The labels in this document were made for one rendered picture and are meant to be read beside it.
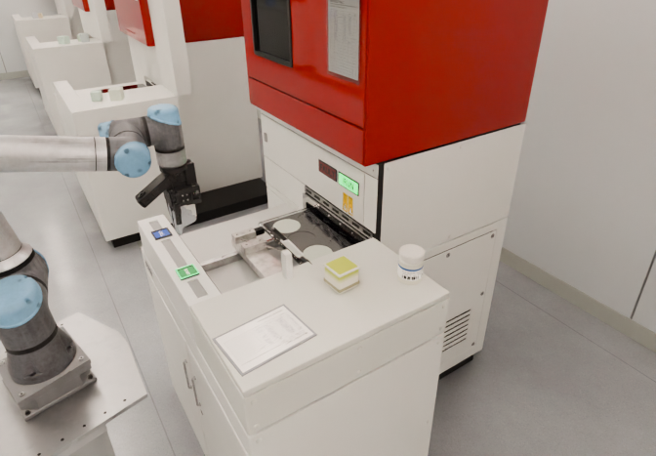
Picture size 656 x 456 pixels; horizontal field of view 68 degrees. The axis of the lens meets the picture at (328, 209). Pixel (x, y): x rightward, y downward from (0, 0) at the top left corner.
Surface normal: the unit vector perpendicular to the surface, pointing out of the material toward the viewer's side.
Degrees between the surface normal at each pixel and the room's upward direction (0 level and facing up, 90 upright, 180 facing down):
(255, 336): 0
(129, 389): 0
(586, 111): 90
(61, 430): 0
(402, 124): 90
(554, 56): 90
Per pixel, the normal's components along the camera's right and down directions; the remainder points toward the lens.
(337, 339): -0.01, -0.88
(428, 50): 0.54, 0.40
